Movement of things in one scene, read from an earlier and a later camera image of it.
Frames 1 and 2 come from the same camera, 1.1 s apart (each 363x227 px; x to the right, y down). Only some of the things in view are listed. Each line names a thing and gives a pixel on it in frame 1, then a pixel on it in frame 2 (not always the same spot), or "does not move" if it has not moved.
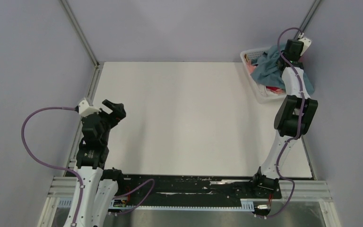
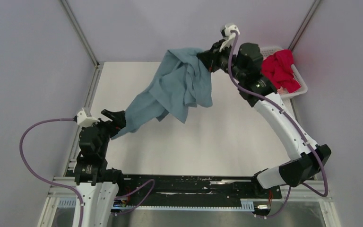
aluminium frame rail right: (310, 13) does not move
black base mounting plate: (148, 190) does not move
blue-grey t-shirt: (268, 73) -> (185, 81)
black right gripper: (299, 52) -> (216, 48)
